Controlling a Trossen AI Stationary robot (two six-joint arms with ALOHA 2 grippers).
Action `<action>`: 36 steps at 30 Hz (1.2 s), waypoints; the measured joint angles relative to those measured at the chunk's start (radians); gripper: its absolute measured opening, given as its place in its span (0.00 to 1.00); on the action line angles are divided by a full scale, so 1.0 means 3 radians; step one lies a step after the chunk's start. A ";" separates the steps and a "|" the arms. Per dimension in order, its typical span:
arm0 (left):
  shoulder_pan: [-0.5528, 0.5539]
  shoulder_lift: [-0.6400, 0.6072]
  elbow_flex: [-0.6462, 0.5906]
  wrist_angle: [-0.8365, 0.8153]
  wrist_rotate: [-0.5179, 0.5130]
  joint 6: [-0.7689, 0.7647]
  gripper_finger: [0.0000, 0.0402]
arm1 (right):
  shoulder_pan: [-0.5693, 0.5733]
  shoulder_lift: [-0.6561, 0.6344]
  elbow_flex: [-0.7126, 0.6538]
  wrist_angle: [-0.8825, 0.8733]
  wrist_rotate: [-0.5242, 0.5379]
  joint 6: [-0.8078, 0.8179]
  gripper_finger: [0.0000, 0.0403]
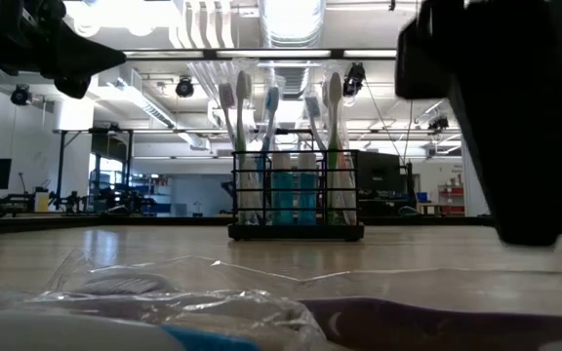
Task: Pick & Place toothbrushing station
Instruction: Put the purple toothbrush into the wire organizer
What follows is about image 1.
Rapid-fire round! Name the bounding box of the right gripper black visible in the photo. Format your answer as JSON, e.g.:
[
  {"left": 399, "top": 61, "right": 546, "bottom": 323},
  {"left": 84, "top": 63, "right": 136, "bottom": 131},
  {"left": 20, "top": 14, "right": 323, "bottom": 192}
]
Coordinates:
[{"left": 395, "top": 0, "right": 562, "bottom": 248}]

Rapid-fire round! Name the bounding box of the red shelf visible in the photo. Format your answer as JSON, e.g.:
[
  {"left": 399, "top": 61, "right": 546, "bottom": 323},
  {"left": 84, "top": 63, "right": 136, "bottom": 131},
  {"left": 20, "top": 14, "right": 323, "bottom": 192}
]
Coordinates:
[{"left": 437, "top": 183, "right": 465, "bottom": 215}]

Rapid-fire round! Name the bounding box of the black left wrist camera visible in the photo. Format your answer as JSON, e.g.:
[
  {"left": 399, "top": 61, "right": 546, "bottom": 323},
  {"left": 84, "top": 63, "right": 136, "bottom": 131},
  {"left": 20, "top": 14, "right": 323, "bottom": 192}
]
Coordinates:
[{"left": 17, "top": 0, "right": 67, "bottom": 25}]

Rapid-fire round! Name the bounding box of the black overhead crossbar with lights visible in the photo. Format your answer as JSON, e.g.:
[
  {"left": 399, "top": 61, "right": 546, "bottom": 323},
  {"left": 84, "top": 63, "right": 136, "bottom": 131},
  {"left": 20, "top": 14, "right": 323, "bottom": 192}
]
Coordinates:
[{"left": 122, "top": 47, "right": 399, "bottom": 60}]

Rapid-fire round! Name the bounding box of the small black rectangular frame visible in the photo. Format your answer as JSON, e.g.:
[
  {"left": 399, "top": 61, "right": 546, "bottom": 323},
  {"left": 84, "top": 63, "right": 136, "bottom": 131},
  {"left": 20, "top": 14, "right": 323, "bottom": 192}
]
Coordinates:
[{"left": 278, "top": 127, "right": 317, "bottom": 152}]

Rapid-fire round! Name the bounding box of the silver ventilation duct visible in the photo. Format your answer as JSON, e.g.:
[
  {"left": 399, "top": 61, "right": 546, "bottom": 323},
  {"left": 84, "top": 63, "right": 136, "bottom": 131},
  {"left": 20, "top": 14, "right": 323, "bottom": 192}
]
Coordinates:
[{"left": 259, "top": 0, "right": 329, "bottom": 98}]

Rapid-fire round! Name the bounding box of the yellow container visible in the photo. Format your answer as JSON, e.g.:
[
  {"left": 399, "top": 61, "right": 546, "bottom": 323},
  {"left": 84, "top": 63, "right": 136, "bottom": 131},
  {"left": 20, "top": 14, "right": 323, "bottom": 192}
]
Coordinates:
[{"left": 34, "top": 189, "right": 51, "bottom": 214}]

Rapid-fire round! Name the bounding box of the black ceiling track light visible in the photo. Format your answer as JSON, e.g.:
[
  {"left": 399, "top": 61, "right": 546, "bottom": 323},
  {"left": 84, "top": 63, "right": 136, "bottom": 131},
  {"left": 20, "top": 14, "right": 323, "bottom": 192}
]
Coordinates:
[
  {"left": 340, "top": 61, "right": 368, "bottom": 98},
  {"left": 10, "top": 83, "right": 32, "bottom": 106},
  {"left": 426, "top": 114, "right": 451, "bottom": 134},
  {"left": 175, "top": 76, "right": 195, "bottom": 98}
]

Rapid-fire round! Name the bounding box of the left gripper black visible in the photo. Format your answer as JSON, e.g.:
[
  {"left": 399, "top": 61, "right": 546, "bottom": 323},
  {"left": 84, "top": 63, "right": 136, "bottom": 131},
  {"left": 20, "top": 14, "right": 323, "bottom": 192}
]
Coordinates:
[{"left": 0, "top": 19, "right": 127, "bottom": 100}]

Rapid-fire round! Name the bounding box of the white room column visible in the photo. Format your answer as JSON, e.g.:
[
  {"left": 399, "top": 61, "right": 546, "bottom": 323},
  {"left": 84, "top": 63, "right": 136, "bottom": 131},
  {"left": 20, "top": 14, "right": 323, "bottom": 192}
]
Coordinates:
[{"left": 461, "top": 138, "right": 490, "bottom": 218}]

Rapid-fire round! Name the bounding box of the black metal stand frame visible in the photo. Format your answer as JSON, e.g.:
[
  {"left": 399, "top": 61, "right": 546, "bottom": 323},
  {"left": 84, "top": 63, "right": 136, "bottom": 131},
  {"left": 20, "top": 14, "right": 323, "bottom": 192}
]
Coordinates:
[{"left": 52, "top": 125, "right": 243, "bottom": 214}]

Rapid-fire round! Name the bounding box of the black table rail frame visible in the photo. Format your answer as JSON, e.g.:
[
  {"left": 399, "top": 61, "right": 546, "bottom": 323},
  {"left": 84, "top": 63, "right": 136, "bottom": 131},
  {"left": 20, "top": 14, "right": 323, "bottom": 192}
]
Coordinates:
[{"left": 0, "top": 214, "right": 562, "bottom": 236}]

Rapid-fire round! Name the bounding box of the black wire caddy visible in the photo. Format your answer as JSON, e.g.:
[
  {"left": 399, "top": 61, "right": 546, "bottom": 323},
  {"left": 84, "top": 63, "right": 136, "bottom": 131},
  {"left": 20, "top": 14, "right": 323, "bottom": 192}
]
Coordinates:
[{"left": 226, "top": 149, "right": 366, "bottom": 244}]

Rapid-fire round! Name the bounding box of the blue mouthwash bottle white cap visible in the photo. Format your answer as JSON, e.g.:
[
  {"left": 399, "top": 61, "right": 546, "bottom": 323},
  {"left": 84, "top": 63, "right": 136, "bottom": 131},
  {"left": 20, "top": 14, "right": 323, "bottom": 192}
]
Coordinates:
[
  {"left": 269, "top": 151, "right": 295, "bottom": 226},
  {"left": 298, "top": 151, "right": 319, "bottom": 226}
]

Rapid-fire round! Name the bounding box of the black cabinet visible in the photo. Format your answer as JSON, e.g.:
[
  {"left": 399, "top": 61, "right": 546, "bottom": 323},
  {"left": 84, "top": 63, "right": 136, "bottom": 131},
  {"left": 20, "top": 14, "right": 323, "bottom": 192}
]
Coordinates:
[{"left": 358, "top": 150, "right": 405, "bottom": 218}]

